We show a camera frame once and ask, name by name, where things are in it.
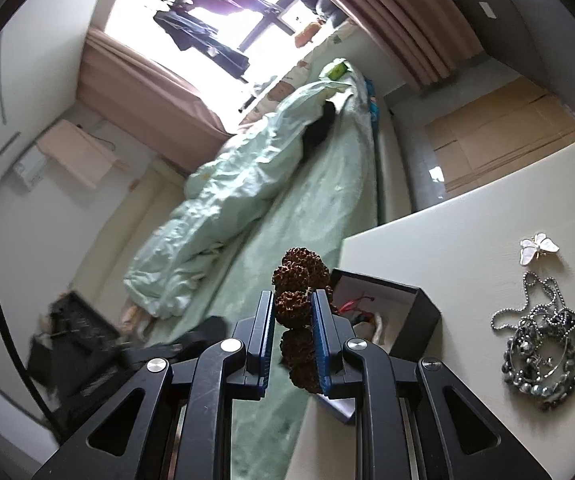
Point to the dark blue hanging garment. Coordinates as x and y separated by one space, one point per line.
197 35

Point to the white paper card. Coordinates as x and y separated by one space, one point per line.
340 407

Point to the bed with green sheet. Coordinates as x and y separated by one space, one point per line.
292 200

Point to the white wall device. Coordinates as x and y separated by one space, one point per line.
31 172

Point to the white wall switch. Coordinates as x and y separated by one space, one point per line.
487 9

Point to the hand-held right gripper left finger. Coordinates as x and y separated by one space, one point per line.
260 345

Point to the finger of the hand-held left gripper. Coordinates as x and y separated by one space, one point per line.
202 332

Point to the black garment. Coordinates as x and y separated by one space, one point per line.
317 130

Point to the dark bag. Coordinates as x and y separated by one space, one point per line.
325 5

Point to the pink curtain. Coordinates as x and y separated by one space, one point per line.
132 95
397 15

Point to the blue patterned mat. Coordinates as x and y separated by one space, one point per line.
373 110

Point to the white butterfly brooch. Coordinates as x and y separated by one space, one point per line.
532 252

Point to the brown cardboard sheet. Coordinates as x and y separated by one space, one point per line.
497 130

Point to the black crate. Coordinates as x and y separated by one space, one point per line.
72 330

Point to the pink plush toy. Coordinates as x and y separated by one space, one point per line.
135 320

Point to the white printed pillow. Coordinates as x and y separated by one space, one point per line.
287 80

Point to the green box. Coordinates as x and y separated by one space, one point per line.
336 70

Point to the orange plush toy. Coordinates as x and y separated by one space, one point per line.
306 34

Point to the black jewelry box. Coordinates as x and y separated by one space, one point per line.
417 320

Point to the light green quilt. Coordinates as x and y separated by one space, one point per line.
247 160

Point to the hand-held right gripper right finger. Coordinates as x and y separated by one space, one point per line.
323 345

